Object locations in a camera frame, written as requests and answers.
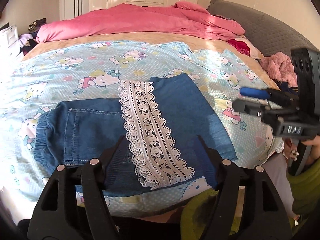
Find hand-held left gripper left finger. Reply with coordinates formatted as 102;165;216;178
27;135;148;240

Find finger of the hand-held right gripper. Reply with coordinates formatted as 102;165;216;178
231;97;278;120
239;86;300;109

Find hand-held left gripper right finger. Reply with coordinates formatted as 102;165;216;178
197;135;293;240

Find blue denim pants lace hem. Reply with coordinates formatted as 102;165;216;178
34;73;238;197

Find person's right forearm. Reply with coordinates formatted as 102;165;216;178
287;162;320;217

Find person's right hand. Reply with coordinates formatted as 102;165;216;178
282;134;320;167

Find dark blue striped garment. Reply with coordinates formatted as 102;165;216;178
278;81;300;94

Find pink fluffy cloth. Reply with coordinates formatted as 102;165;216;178
260;52;298;87

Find red cloth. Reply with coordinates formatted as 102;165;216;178
226;39;252;57

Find person's green fleece top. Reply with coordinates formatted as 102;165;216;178
180;187;242;240

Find grey padded headboard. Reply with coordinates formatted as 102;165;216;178
206;0;320;82

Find person's pink trousers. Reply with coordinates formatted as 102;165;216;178
261;152;296;219

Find cartoon cat printed bedsheet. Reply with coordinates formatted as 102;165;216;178
0;40;284;218

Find pink duvet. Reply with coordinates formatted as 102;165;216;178
35;1;246;43

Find pile of clothes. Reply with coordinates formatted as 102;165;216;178
19;17;48;56

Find white drawer cabinet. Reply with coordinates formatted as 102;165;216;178
0;25;20;61

